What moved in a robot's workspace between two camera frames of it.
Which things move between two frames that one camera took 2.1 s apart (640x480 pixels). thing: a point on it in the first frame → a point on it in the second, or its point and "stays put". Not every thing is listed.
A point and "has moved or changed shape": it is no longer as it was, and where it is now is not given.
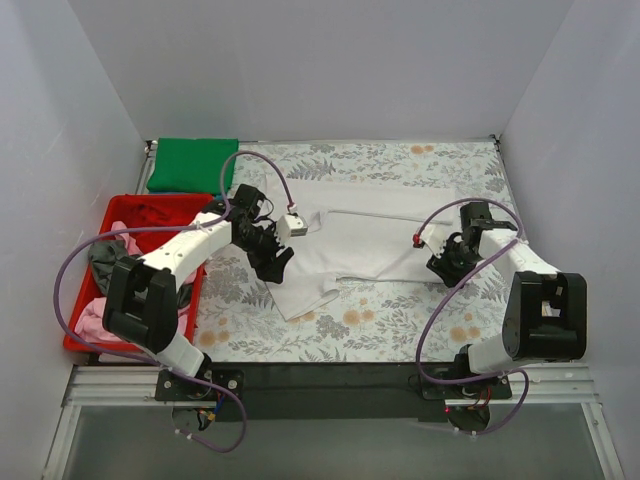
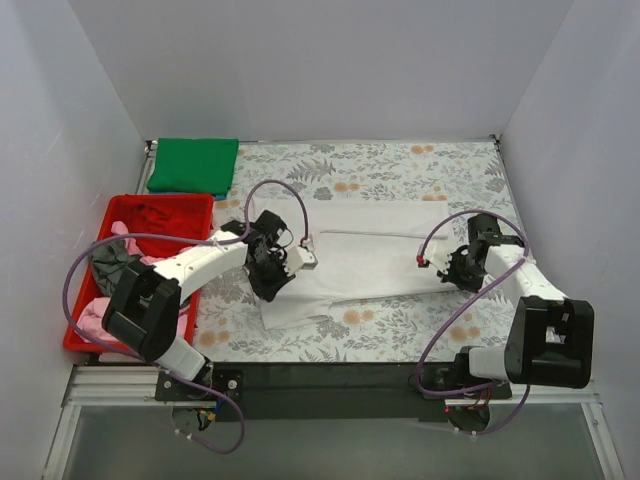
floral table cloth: x=240 y=320 stays put
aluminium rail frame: x=555 y=385 stays put
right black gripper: x=447 y=261 → x=456 y=270
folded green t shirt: x=193 y=165 stays put
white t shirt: x=358 y=229 has moved or changed shape
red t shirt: x=144 y=211 stays put
